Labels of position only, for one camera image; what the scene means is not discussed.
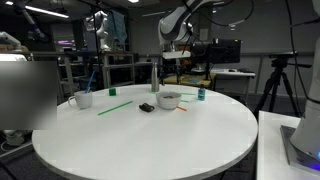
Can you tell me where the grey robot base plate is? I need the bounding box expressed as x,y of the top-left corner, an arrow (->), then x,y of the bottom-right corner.
279,124 -> 320,176

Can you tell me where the white mug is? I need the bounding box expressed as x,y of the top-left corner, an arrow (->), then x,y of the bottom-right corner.
67,90 -> 94,110

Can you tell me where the blue hanging cloth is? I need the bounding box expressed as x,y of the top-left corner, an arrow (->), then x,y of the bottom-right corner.
108,9 -> 129,44

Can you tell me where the black monitor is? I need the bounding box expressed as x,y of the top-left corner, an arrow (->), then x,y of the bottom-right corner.
210,38 -> 242,65

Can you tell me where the stainless steel bottle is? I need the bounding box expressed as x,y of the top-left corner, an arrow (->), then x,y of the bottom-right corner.
151,62 -> 160,93

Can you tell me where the grey metal frame bench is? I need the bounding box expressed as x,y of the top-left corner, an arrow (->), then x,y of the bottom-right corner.
29,49 -> 101,98

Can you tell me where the black camera tripod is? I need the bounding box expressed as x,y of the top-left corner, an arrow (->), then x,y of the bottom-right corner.
253,56 -> 313,118

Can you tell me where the white robot pedestal table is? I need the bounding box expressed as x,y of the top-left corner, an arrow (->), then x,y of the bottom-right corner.
255,109 -> 320,180

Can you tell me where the white ceramic bowl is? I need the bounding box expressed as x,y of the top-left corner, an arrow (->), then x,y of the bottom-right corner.
155,91 -> 183,111

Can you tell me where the white round floor base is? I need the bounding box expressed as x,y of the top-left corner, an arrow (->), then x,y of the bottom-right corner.
3,129 -> 26,147

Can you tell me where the blue straw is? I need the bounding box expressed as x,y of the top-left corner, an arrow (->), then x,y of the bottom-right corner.
85,70 -> 96,94

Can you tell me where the small black object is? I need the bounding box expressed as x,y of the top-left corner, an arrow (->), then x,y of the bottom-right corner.
138,102 -> 155,113

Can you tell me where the wooden table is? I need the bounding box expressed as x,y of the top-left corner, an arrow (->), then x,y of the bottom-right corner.
162,73 -> 215,90

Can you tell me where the round white table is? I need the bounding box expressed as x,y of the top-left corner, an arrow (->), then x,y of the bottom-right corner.
31,83 -> 259,180

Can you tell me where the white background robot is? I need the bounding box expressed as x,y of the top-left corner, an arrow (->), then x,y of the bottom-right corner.
85,9 -> 112,53

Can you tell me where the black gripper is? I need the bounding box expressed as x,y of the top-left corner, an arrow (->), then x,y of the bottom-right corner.
161,59 -> 184,85

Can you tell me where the black hanging cable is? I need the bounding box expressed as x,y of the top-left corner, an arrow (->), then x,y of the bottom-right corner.
285,0 -> 302,118

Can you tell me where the black stereo camera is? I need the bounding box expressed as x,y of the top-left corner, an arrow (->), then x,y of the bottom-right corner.
268,50 -> 299,60

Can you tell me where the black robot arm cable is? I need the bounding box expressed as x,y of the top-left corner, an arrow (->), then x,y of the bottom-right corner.
181,0 -> 255,28

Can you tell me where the white office desk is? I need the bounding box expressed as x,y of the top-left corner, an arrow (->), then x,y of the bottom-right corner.
209,68 -> 256,98

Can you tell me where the grey metal frame table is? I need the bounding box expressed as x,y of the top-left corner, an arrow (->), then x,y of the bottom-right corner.
98,50 -> 137,88

